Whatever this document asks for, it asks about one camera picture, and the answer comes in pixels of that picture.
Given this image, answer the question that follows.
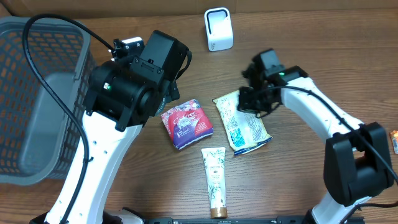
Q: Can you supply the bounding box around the white cream tube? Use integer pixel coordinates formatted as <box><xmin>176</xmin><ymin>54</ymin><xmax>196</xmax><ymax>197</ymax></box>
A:
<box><xmin>201</xmin><ymin>147</ymin><xmax>228</xmax><ymax>218</ymax></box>

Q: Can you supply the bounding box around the red purple pad pack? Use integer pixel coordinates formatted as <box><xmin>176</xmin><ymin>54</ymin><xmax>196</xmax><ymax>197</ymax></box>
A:
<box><xmin>161</xmin><ymin>99</ymin><xmax>213</xmax><ymax>150</ymax></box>

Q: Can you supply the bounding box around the orange Kleenex tissue pack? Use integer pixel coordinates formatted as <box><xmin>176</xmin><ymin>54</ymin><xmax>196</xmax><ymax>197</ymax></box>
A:
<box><xmin>390</xmin><ymin>130</ymin><xmax>398</xmax><ymax>154</ymax></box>

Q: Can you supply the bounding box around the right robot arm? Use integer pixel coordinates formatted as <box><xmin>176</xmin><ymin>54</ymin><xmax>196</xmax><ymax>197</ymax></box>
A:
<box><xmin>238</xmin><ymin>49</ymin><xmax>397</xmax><ymax>223</ymax></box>

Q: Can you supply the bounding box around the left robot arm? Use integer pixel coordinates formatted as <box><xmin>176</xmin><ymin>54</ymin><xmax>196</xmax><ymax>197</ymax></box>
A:
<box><xmin>34</xmin><ymin>30</ymin><xmax>192</xmax><ymax>223</ymax></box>

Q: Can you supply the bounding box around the white barcode scanner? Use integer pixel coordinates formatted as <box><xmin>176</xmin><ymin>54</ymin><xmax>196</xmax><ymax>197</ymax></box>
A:
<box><xmin>204</xmin><ymin>7</ymin><xmax>234</xmax><ymax>52</ymax></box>

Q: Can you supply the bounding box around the grey plastic shopping basket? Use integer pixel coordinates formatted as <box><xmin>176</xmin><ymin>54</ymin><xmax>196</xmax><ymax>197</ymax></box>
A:
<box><xmin>1</xmin><ymin>17</ymin><xmax>96</xmax><ymax>185</ymax></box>

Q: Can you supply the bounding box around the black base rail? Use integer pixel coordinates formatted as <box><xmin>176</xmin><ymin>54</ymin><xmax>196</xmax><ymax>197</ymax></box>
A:
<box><xmin>144</xmin><ymin>214</ymin><xmax>365</xmax><ymax>224</ymax></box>

